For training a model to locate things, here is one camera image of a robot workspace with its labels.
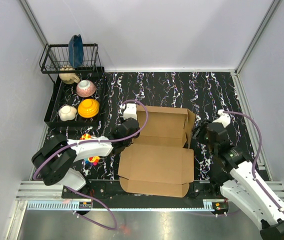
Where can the red yellow flower toy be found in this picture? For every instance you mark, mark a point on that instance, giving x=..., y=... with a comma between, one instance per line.
x=87, y=136

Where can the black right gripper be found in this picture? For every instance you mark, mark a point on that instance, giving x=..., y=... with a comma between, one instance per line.
x=198, y=134

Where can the rainbow flower toy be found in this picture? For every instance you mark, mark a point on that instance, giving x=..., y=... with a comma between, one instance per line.
x=92, y=161

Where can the beige mug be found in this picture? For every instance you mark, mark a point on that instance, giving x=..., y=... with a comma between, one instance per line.
x=68, y=78

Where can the pink patterned bowl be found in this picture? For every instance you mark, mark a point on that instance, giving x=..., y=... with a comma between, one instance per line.
x=85, y=88

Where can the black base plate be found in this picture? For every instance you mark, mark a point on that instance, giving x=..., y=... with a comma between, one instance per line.
x=110, y=192

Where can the black tray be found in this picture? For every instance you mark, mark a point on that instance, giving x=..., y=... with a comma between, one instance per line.
x=66, y=94

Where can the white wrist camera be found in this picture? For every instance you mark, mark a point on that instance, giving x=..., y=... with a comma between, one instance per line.
x=223, y=118
x=129, y=111

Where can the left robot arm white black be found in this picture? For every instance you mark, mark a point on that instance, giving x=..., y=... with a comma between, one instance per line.
x=53, y=162

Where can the blue plate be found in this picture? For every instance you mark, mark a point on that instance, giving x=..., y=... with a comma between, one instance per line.
x=76, y=51

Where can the orange ribbed bowl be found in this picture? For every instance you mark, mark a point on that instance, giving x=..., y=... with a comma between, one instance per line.
x=88, y=108

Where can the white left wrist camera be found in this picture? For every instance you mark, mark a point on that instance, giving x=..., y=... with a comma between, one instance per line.
x=129, y=111

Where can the brown cardboard box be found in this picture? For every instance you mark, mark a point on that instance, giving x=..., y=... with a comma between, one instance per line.
x=160, y=161

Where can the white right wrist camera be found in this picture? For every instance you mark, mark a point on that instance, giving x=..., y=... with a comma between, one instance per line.
x=223, y=118

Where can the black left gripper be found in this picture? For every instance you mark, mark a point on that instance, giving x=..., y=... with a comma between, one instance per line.
x=122, y=120

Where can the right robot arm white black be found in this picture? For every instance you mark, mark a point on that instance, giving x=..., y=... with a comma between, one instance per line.
x=239, y=182

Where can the black wire dish rack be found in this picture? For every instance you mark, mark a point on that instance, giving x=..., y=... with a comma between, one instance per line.
x=57, y=58

